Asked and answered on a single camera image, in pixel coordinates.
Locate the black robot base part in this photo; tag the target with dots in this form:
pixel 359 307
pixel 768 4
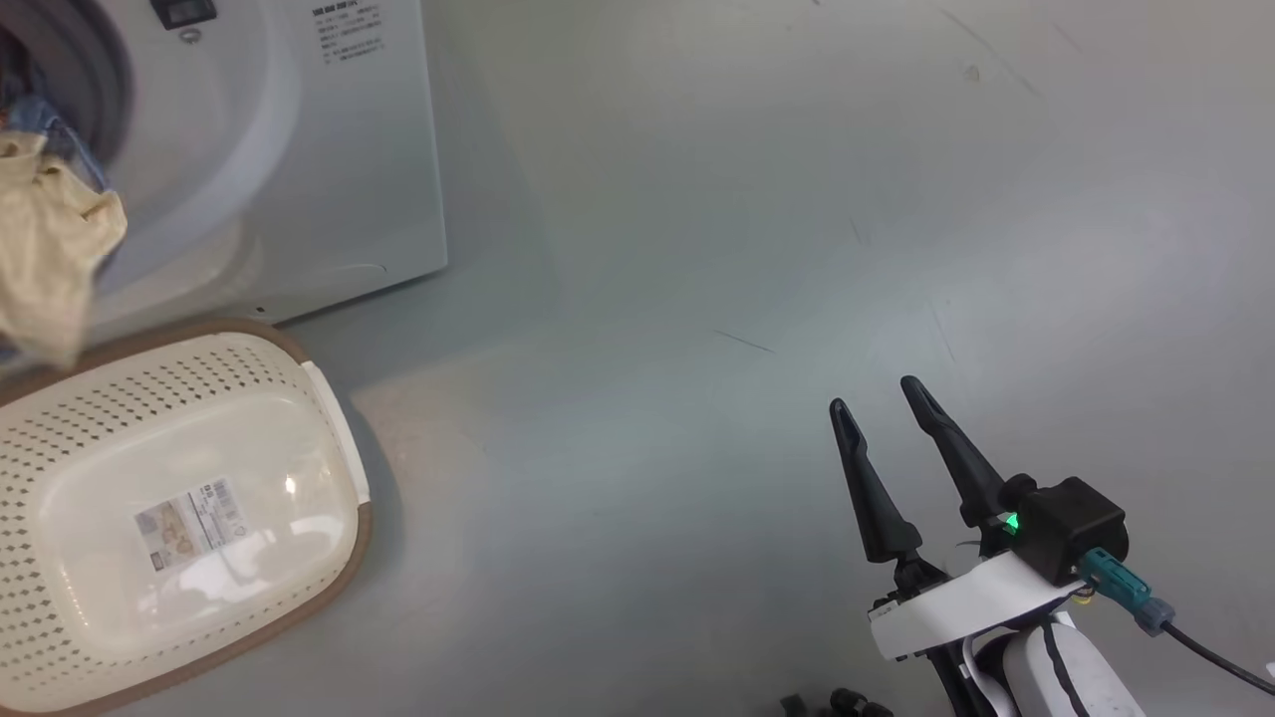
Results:
pixel 847 705

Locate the cream basket with brown rim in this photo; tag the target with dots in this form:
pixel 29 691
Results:
pixel 149 418

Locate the grey rubber door gasket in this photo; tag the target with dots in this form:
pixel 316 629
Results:
pixel 95 60

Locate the cream and blue garment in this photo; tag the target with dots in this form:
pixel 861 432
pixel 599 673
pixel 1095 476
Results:
pixel 50 249

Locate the white washing machine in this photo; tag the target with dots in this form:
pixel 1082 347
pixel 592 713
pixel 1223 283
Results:
pixel 329 149

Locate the basket product label sticker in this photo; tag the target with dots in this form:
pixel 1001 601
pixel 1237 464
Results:
pixel 189 525

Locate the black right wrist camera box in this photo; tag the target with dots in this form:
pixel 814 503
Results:
pixel 1071 523

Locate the blue cartoon print garment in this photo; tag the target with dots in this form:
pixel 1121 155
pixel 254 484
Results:
pixel 55 124

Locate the black door latch socket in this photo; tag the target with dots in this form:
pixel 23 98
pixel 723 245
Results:
pixel 182 12

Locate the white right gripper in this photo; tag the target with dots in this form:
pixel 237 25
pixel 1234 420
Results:
pixel 966 607

